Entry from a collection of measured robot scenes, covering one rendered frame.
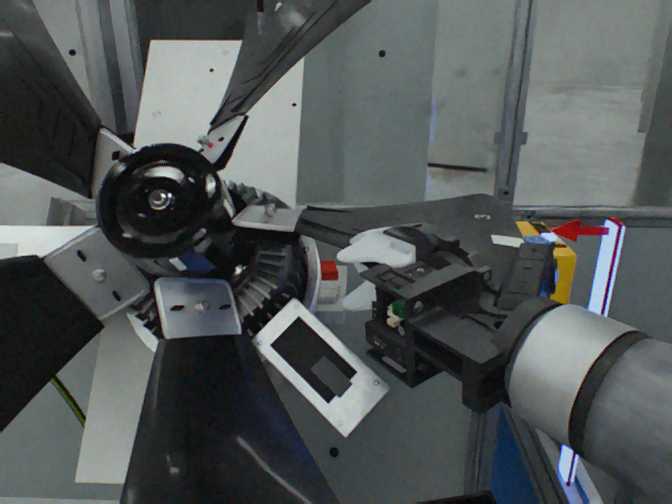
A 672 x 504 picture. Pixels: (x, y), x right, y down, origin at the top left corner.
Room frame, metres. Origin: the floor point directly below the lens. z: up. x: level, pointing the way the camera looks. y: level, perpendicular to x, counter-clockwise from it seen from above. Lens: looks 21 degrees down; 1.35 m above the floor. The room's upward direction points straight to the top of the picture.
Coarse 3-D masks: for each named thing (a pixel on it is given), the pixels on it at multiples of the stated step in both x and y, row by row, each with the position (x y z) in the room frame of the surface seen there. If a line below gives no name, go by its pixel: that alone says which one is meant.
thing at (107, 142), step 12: (108, 132) 0.57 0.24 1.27; (96, 144) 0.58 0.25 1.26; (108, 144) 0.57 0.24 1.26; (120, 144) 0.56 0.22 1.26; (96, 156) 0.58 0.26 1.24; (108, 156) 0.57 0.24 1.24; (120, 156) 0.56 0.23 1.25; (96, 168) 0.58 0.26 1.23; (108, 168) 0.57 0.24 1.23; (96, 180) 0.59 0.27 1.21; (96, 192) 0.59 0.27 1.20
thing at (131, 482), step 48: (240, 336) 0.48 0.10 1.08; (192, 384) 0.40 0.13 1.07; (240, 384) 0.43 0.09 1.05; (144, 432) 0.36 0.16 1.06; (192, 432) 0.37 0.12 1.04; (240, 432) 0.40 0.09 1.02; (288, 432) 0.43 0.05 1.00; (144, 480) 0.34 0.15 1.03; (192, 480) 0.35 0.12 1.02; (240, 480) 0.37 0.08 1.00; (288, 480) 0.39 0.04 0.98
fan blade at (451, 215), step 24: (312, 216) 0.52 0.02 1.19; (336, 216) 0.53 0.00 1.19; (360, 216) 0.53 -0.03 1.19; (384, 216) 0.54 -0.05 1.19; (408, 216) 0.55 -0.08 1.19; (432, 216) 0.55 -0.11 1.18; (456, 216) 0.55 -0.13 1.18; (504, 216) 0.56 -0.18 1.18; (336, 240) 0.46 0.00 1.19; (480, 240) 0.50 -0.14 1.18; (504, 264) 0.46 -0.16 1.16
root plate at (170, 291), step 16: (160, 288) 0.46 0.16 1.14; (176, 288) 0.47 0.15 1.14; (192, 288) 0.48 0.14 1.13; (208, 288) 0.50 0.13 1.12; (224, 288) 0.51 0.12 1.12; (160, 304) 0.45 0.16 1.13; (176, 304) 0.46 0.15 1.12; (192, 304) 0.47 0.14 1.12; (160, 320) 0.44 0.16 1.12; (176, 320) 0.45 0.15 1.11; (192, 320) 0.46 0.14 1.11; (208, 320) 0.47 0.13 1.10; (224, 320) 0.48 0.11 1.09; (176, 336) 0.43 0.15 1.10; (192, 336) 0.44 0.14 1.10
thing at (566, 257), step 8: (520, 224) 0.87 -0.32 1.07; (528, 224) 0.87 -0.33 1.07; (544, 224) 0.87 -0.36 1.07; (528, 232) 0.82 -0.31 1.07; (536, 232) 0.82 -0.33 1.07; (560, 248) 0.75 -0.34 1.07; (568, 248) 0.75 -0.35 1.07; (560, 256) 0.73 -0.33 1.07; (568, 256) 0.73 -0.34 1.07; (576, 256) 0.73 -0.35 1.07; (560, 264) 0.73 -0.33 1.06; (568, 264) 0.73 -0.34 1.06; (560, 272) 0.73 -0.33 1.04; (568, 272) 0.73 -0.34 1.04; (560, 280) 0.73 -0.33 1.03; (568, 280) 0.73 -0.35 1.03; (560, 288) 0.73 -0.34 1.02; (568, 288) 0.73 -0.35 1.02; (552, 296) 0.73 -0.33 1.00; (560, 296) 0.73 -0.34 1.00; (568, 296) 0.73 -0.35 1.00
